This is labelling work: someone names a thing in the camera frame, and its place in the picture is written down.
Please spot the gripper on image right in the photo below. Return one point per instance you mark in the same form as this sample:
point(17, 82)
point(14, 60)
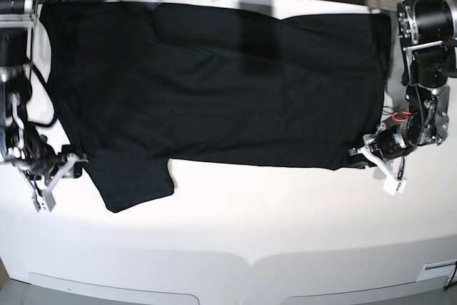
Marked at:
point(395, 139)

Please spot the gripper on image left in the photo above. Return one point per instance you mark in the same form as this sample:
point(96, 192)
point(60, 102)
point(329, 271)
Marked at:
point(37, 159)

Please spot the black T-shirt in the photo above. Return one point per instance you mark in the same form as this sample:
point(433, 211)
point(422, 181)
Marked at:
point(135, 85)

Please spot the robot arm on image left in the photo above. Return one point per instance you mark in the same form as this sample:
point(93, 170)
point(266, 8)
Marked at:
point(21, 144)

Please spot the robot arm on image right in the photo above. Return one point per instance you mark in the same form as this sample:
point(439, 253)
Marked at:
point(427, 35)

